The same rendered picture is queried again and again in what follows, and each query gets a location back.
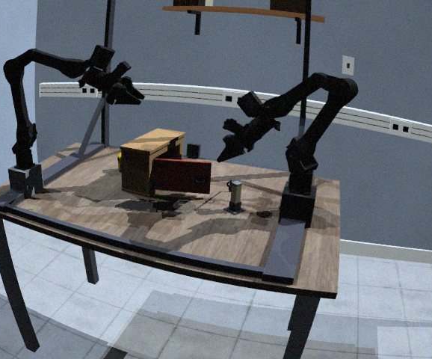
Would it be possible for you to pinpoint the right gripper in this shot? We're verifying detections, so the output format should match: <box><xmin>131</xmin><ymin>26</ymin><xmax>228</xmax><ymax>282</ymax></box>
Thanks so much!
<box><xmin>96</xmin><ymin>73</ymin><xmax>144</xmax><ymax>105</ymax></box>

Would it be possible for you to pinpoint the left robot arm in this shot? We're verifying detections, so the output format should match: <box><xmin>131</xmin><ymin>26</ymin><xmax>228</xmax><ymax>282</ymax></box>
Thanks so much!
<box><xmin>237</xmin><ymin>73</ymin><xmax>358</xmax><ymax>195</ymax></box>

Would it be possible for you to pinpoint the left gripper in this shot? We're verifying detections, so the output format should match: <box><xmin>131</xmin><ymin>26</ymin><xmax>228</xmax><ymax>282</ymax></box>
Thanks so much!
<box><xmin>217</xmin><ymin>121</ymin><xmax>263</xmax><ymax>162</ymax></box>

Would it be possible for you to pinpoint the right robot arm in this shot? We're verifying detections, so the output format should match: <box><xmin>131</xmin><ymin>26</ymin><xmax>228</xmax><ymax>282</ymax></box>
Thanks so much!
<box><xmin>3</xmin><ymin>45</ymin><xmax>131</xmax><ymax>171</ymax></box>

